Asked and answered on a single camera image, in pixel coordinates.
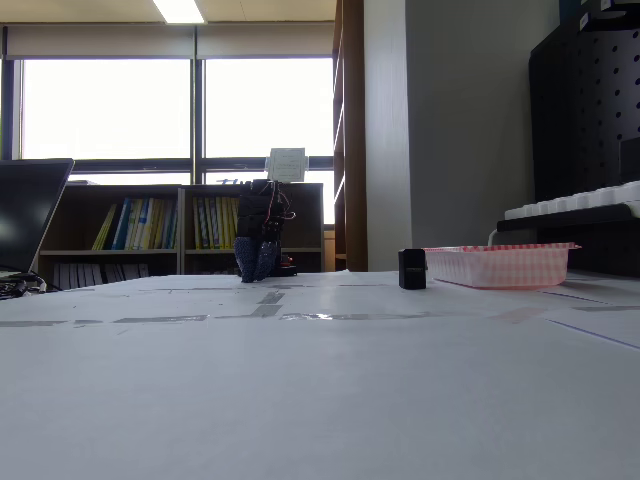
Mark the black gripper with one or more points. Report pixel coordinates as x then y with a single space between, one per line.
254 244

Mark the small black box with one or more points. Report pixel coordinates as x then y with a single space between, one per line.
412 269

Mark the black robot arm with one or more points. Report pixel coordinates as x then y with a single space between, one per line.
288 271

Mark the low wooden bookshelf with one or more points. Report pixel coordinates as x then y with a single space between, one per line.
75 220
310 220

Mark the white paper sign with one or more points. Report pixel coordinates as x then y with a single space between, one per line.
287 164

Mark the blue book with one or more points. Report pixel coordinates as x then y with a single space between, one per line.
121 225

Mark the leaning yellow book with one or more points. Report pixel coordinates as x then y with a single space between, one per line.
104 229

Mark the tall brown wooden shelf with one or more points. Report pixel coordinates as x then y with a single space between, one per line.
352 135

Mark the beige roller blind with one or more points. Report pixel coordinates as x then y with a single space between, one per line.
265 40
100 41

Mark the dark laptop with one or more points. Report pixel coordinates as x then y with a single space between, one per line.
25 210

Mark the red white checkered tray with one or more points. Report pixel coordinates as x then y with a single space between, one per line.
500 267

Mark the ceiling light panel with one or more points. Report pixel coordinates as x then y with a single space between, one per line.
178 10

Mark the black shelf board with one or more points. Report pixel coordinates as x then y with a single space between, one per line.
565 219

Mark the white power strip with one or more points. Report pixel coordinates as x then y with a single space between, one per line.
575 201

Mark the black pegboard panel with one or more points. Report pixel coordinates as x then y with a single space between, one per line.
575 115

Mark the dark labelled storage box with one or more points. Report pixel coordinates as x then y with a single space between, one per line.
570 12

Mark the window with dark frame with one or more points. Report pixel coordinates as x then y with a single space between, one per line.
197 115

